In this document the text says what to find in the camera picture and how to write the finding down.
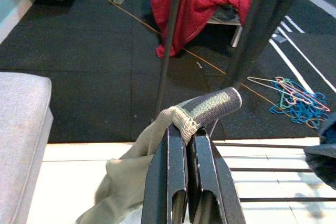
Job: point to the black metal clothes rack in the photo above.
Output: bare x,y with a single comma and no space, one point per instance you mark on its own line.
170,24

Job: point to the black polo shirt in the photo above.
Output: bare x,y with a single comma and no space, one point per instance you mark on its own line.
325,161

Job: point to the grey upholstered ottoman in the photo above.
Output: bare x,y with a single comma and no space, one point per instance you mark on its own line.
23,129

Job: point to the grey green knit garment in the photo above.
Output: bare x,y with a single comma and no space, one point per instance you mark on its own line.
126,176

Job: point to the blue plastic hanger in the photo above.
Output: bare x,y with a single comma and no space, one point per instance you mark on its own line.
299,113

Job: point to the white low table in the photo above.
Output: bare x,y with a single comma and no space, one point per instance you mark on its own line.
236,35

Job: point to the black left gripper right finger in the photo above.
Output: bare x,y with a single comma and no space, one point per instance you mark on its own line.
210,182

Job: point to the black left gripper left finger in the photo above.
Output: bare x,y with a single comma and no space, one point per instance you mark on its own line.
170,176

